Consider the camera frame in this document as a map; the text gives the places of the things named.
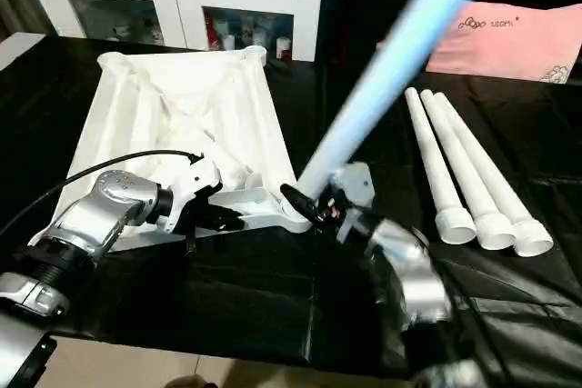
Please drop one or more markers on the white plastic table leg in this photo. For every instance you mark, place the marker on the white plastic table leg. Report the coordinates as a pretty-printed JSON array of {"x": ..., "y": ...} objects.
[
  {"x": 386, "y": 65},
  {"x": 459, "y": 161},
  {"x": 491, "y": 170},
  {"x": 432, "y": 156}
]

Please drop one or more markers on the red and white carton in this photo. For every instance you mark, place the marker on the red and white carton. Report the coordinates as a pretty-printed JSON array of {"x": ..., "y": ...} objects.
[{"x": 212, "y": 31}]

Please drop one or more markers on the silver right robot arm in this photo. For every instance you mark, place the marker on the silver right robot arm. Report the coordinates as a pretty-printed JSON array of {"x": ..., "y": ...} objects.
[{"x": 409, "y": 265}]

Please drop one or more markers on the white jar with red base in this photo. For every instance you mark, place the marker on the white jar with red base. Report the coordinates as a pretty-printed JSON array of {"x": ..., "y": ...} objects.
[{"x": 283, "y": 48}]

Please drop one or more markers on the dark left robot foot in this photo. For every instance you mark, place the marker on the dark left robot foot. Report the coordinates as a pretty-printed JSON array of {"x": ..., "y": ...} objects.
[{"x": 188, "y": 382}]

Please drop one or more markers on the white plastic table top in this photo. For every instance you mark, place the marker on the white plastic table top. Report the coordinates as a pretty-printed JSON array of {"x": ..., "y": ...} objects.
[{"x": 182, "y": 111}]

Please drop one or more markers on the pink pillow with print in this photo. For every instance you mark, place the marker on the pink pillow with print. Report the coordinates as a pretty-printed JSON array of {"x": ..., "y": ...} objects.
[{"x": 509, "y": 38}]

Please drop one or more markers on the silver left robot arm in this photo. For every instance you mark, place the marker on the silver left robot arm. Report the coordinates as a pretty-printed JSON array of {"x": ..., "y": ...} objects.
[{"x": 104, "y": 206}]

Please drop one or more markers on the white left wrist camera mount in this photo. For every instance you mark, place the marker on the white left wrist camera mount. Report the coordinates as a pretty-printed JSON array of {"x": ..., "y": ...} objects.
[{"x": 191, "y": 183}]

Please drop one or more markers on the black work mat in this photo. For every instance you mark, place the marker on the black work mat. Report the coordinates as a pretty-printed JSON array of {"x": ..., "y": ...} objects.
[{"x": 250, "y": 297}]

